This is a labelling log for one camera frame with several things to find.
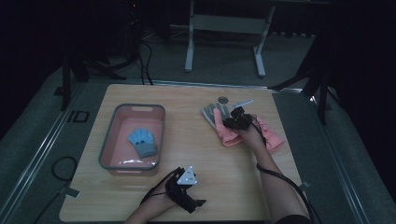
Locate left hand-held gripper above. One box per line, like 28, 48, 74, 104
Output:
164, 165, 207, 215

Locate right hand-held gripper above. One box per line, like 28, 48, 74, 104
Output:
222, 99, 255, 132

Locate pink glove with grey palm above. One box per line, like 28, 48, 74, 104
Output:
202, 102, 245, 147
254, 115, 287, 152

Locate pink basin with grey rim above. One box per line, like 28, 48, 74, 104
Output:
98, 103, 166, 177

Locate light blue knit glove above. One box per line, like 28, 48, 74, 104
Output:
127, 128, 148, 147

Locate person's right hand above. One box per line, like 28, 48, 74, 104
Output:
237, 123, 267, 153

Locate person's left hand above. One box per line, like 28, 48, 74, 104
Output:
145, 183, 181, 217

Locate black stand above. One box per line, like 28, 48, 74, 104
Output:
60, 53, 127, 112
269, 31, 344, 126

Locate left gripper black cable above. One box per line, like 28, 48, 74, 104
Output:
139, 167, 185, 206

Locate white table frame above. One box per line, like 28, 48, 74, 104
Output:
184, 0, 276, 78

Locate black hanging cables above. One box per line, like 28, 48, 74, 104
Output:
132, 18, 154, 86

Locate black floor cable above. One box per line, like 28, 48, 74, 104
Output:
32, 155, 78, 224

